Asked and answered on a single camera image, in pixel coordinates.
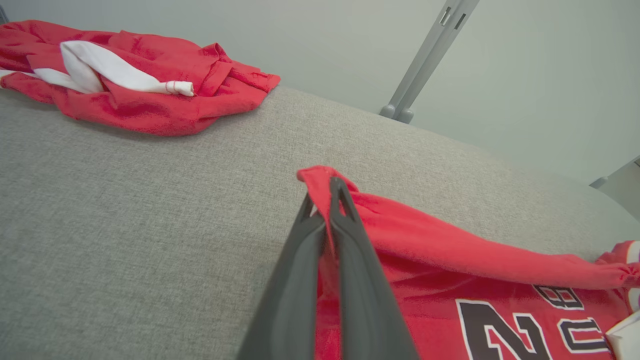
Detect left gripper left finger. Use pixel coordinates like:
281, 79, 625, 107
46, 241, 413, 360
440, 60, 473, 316
237, 194, 328, 360

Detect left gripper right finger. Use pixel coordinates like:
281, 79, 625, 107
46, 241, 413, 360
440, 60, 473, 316
327, 176, 421, 360

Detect red basketball jersey white sleeves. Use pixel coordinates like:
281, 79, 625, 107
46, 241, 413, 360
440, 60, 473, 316
297, 166, 640, 360

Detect red shorts white trim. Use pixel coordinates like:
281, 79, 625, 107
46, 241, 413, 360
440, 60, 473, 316
0, 20, 282, 137

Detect grey partition post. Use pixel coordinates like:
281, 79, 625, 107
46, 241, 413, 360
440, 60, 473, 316
590, 156, 640, 221
379, 0, 481, 125

